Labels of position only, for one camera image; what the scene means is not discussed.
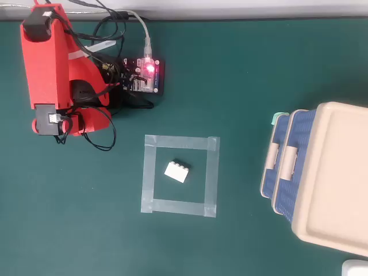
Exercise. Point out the white toy brick cube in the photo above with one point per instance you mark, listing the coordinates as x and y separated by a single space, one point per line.
176 172

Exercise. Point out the translucent tape strip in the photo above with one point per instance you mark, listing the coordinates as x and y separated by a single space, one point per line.
181 142
148 178
211 178
178 206

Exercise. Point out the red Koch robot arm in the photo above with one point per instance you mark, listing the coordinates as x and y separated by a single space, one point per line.
43 72

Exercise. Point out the white object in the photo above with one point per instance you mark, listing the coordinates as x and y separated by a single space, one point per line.
355 268

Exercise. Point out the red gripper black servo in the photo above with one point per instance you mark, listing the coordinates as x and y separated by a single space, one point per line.
47 120

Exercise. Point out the black controller board red LED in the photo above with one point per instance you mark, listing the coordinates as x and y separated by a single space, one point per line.
155 86

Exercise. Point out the white zip tie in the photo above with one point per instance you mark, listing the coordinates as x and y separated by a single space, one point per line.
97 46

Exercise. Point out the beige drawer cabinet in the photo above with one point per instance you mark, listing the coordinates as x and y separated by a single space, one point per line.
339 172

